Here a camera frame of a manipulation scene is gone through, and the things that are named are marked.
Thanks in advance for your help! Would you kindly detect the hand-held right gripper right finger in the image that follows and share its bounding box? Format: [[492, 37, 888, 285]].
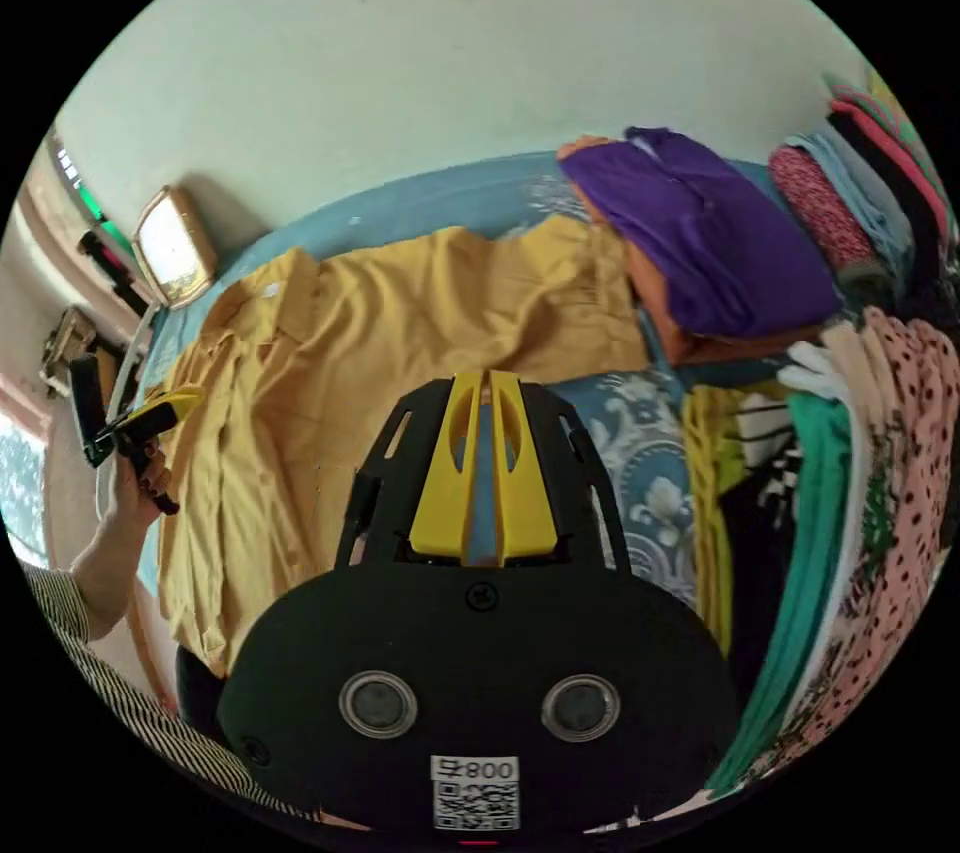
[[487, 369, 561, 566]]

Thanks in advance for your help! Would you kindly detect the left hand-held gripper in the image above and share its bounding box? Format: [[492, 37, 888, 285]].
[[82, 384, 205, 517]]

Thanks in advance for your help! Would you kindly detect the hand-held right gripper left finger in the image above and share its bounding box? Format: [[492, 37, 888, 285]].
[[408, 372, 486, 563]]

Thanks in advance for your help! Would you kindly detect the person's left forearm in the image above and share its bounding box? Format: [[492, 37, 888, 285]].
[[69, 507, 163, 644]]

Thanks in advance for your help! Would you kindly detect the yellow short sleeve shirt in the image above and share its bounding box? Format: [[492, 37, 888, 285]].
[[152, 213, 655, 680]]

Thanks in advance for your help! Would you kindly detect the person's left hand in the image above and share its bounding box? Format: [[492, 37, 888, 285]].
[[110, 438, 175, 533]]

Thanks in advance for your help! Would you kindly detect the gold framed mirror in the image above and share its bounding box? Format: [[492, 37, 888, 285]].
[[130, 185, 220, 312]]

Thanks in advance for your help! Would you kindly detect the pile of clothes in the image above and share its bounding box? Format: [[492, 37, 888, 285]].
[[556, 63, 960, 803]]

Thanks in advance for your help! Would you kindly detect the person's body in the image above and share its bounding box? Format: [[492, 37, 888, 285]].
[[20, 562, 320, 824]]

